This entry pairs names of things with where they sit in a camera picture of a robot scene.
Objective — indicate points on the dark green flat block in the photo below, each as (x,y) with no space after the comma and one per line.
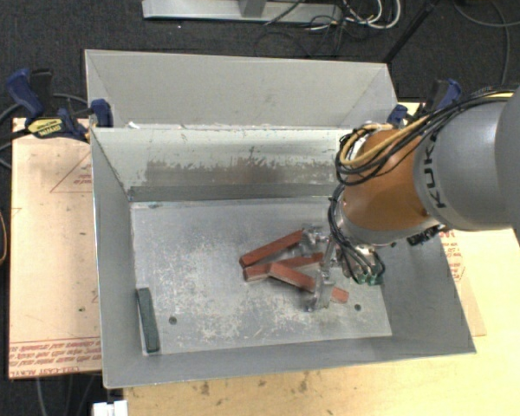
(148,321)

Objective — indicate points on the brown cardboard board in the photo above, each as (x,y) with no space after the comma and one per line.
(52,241)

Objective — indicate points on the red-brown flat block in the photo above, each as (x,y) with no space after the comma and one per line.
(294,277)
(260,271)
(271,248)

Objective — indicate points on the grey metal bin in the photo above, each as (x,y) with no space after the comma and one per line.
(225,249)

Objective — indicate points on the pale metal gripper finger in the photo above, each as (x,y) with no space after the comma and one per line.
(321,295)
(313,235)

